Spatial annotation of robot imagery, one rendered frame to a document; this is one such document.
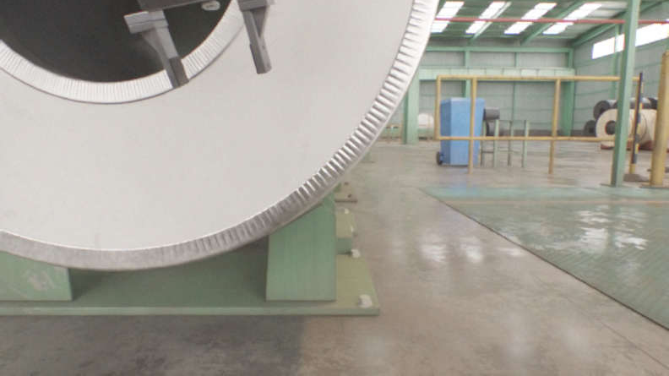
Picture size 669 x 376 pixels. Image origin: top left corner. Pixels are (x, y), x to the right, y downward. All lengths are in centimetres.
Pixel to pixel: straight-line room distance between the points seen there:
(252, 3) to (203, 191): 34
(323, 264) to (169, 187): 40
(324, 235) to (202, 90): 43
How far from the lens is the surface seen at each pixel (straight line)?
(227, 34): 64
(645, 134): 1417
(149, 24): 53
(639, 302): 122
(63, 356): 91
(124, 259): 74
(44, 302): 112
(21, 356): 96
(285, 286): 87
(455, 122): 479
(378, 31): 62
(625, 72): 378
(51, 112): 77
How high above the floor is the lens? 43
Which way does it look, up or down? 6 degrees down
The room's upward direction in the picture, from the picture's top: straight up
